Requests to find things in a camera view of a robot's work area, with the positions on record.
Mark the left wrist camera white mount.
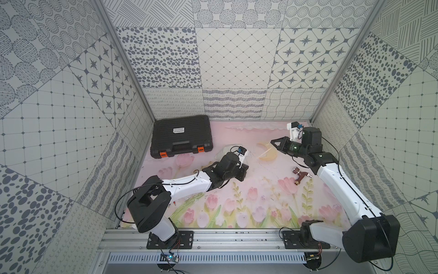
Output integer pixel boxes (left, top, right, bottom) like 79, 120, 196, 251
230, 146, 248, 167

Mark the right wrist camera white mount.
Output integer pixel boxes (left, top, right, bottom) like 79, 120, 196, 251
287, 122, 303, 142

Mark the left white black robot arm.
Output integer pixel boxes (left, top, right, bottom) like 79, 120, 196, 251
114, 146, 249, 249

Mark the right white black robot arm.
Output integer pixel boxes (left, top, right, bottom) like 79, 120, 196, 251
271, 122, 400, 263

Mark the maroon hose spray nozzle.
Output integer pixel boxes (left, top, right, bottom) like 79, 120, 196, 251
293, 167, 312, 186

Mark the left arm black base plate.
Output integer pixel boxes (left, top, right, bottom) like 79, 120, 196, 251
147, 231, 194, 250

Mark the black plastic tool case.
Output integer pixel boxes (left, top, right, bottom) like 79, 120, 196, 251
150, 115, 213, 159

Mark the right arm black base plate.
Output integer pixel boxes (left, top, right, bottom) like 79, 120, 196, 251
280, 229, 330, 250

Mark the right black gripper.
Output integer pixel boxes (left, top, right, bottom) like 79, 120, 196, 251
271, 136, 309, 159

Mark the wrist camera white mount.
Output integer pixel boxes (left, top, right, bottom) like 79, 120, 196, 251
230, 146, 248, 167
287, 122, 303, 142

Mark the cream cloth soil bag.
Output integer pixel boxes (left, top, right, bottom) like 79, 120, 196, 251
216, 144, 242, 161

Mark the black round controller under rail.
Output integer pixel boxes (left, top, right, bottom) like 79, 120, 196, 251
303, 252, 322, 271

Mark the aluminium mounting rail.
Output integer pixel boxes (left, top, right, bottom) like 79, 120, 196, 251
97, 228, 346, 253

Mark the small green circuit board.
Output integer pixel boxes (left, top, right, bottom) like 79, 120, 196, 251
161, 253, 179, 264

